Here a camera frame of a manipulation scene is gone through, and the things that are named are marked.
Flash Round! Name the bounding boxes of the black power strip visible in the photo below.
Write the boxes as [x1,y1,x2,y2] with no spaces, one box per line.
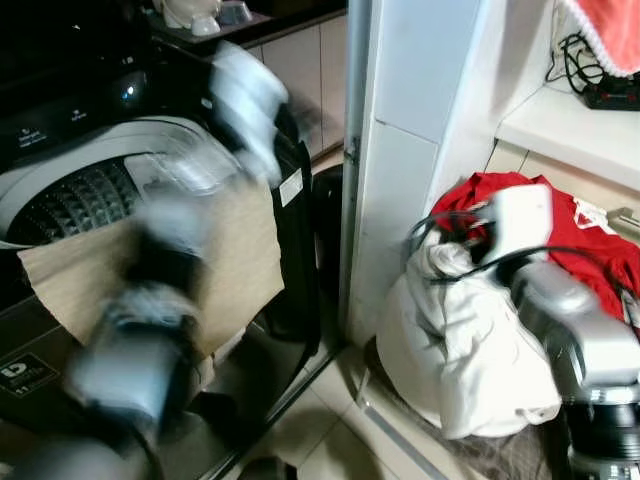
[583,82,640,111]

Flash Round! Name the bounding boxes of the white garment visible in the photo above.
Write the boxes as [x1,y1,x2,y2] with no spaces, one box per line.
[375,235,563,441]

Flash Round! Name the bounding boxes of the white counter shelf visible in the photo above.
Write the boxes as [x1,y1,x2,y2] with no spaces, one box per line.
[495,80,640,191]

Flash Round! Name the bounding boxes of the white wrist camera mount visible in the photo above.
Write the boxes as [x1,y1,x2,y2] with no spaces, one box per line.
[480,183,556,266]
[205,42,293,189]

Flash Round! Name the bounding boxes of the red garment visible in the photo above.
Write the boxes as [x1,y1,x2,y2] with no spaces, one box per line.
[443,170,640,326]

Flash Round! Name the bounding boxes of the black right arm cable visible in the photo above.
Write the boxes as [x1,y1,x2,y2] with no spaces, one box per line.
[405,208,640,301]

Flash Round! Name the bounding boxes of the metal bar handle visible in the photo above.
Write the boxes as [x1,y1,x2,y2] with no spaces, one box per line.
[608,207,640,233]

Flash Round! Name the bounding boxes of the white cabinet panel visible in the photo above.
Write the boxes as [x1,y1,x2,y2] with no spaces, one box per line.
[340,0,561,346]

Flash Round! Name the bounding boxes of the black power cords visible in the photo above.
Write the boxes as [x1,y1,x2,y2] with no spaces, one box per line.
[545,32,606,96]

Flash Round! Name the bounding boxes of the brown laundry basket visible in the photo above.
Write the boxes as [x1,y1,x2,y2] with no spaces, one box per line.
[440,420,581,480]

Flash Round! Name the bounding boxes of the black washer lid with label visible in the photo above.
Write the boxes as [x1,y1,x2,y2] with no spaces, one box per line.
[262,95,321,346]

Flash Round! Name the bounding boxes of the orange-red towel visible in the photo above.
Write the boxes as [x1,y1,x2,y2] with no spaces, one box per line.
[562,0,640,78]

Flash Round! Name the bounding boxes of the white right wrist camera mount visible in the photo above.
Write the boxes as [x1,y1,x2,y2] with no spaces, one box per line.
[480,183,556,266]

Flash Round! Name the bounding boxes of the white pot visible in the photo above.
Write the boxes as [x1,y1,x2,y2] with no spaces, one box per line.
[155,0,226,36]

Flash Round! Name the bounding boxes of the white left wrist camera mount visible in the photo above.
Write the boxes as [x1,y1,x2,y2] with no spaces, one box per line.
[205,42,293,189]

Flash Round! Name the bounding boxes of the beige cloth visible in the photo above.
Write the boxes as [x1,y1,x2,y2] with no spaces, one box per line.
[18,178,287,361]

